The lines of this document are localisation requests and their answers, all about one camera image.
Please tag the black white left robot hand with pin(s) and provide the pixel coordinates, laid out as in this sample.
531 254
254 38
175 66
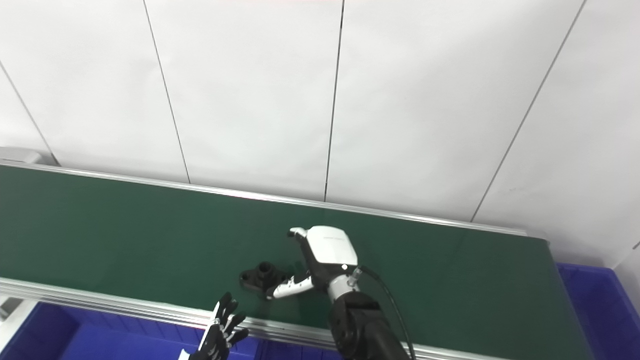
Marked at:
217 340

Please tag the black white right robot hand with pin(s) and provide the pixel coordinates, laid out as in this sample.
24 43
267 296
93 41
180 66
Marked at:
330 247

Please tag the black flanged plastic part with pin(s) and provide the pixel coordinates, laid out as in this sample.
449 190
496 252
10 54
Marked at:
262 275

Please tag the grey conveyor end housing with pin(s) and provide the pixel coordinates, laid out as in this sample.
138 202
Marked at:
20 156

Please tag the long blue plastic bin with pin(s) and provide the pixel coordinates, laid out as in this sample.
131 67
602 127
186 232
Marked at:
605 315

